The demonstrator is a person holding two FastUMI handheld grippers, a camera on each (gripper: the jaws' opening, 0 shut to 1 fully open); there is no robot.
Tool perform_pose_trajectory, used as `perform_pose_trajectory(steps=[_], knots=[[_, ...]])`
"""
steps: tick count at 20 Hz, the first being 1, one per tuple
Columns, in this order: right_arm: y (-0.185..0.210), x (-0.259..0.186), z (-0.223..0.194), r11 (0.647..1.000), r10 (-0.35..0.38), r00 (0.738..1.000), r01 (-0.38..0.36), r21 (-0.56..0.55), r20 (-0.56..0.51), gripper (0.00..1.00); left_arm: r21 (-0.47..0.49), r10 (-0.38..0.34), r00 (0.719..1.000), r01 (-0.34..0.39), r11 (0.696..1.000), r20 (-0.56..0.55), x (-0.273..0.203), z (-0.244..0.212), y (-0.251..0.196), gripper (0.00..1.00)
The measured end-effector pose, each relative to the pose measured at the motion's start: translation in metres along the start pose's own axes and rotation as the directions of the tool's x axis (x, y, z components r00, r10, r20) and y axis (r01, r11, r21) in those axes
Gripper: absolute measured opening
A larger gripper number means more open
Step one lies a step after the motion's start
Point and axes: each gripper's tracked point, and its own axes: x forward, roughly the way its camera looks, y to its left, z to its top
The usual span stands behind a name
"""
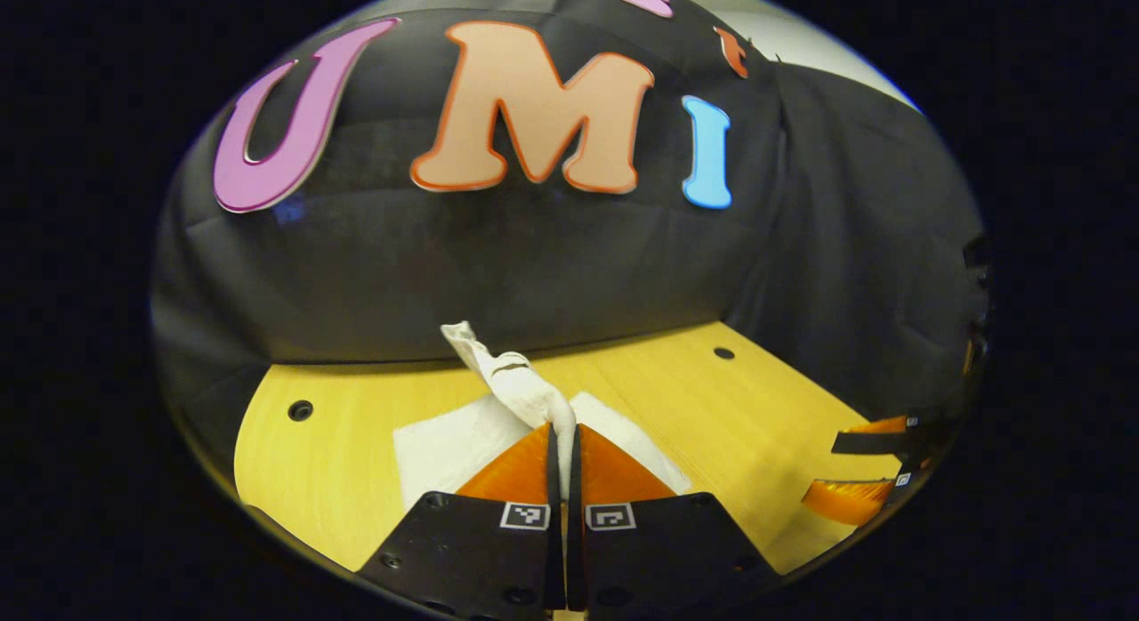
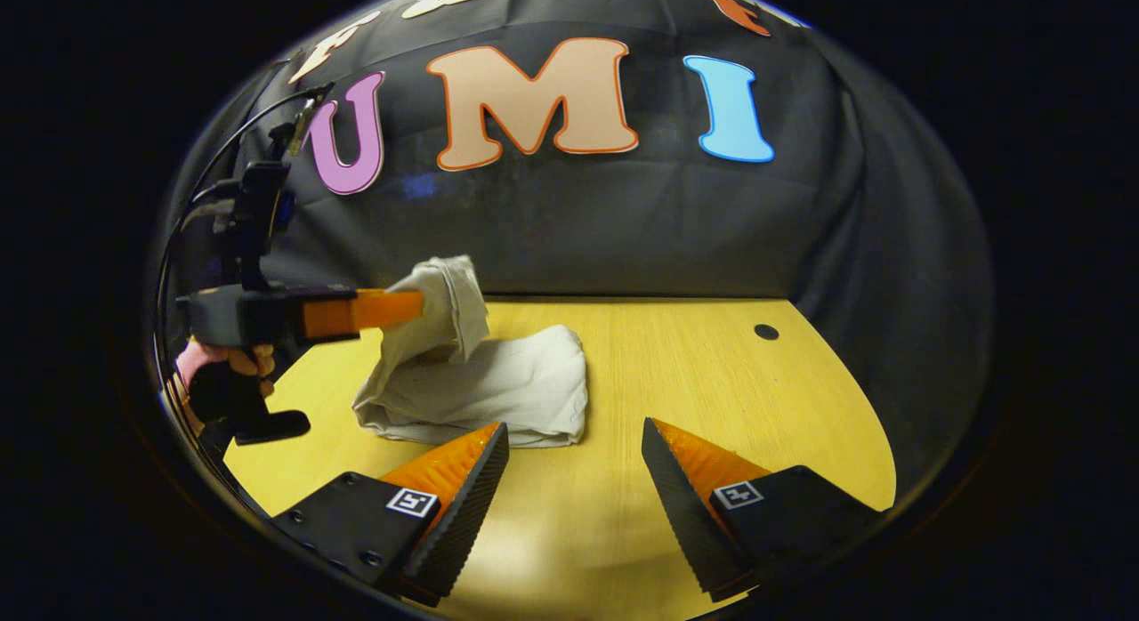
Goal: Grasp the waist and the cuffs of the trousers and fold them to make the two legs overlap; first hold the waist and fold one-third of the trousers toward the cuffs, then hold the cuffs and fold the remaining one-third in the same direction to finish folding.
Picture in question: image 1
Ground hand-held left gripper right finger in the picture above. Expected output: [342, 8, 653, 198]
[568, 423, 786, 621]

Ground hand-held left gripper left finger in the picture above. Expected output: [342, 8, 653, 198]
[356, 423, 567, 621]

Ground white jeans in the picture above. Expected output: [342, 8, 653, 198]
[393, 321, 693, 515]

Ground black backdrop cloth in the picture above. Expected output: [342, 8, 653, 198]
[149, 0, 993, 426]

